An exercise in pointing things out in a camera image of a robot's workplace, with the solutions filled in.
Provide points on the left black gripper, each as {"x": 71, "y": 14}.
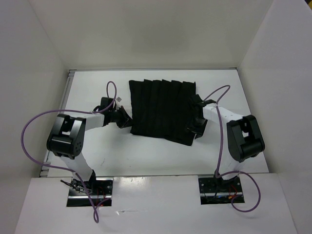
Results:
{"x": 126, "y": 120}

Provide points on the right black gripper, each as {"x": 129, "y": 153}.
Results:
{"x": 200, "y": 131}

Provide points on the black pleated skirt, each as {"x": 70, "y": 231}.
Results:
{"x": 161, "y": 109}

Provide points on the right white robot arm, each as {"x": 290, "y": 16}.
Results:
{"x": 240, "y": 136}

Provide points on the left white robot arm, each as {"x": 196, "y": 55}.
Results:
{"x": 66, "y": 141}

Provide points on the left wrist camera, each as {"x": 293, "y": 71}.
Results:
{"x": 109, "y": 104}

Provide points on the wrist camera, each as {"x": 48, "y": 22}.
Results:
{"x": 195, "y": 100}
{"x": 109, "y": 104}

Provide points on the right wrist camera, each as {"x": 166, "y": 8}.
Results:
{"x": 195, "y": 100}

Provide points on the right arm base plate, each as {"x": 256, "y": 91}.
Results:
{"x": 219, "y": 191}

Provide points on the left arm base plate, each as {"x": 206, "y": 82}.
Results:
{"x": 101, "y": 193}

